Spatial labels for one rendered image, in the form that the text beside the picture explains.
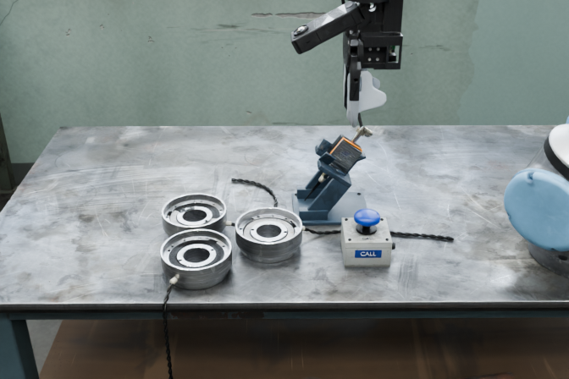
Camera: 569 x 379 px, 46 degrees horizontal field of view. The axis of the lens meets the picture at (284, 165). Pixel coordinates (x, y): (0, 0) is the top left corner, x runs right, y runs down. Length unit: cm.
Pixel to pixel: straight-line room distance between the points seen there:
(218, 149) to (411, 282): 54
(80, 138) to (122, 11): 121
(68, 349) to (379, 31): 78
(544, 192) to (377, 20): 35
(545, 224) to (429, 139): 59
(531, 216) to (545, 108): 201
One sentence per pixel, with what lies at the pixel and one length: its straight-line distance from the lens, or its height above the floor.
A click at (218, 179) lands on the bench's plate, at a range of 126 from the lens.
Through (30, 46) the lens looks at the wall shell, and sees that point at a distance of 278.
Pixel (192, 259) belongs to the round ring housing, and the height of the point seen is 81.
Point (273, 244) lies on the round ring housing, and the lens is 101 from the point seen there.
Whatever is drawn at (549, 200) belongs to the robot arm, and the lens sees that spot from 89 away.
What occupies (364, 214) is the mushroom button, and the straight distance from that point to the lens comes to 102.
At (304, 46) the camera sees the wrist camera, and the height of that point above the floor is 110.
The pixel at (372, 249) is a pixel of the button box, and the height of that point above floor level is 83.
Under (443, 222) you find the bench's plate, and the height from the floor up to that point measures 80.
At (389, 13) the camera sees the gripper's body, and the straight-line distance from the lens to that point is 102.
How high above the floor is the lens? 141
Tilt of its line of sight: 28 degrees down
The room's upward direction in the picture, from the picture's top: straight up
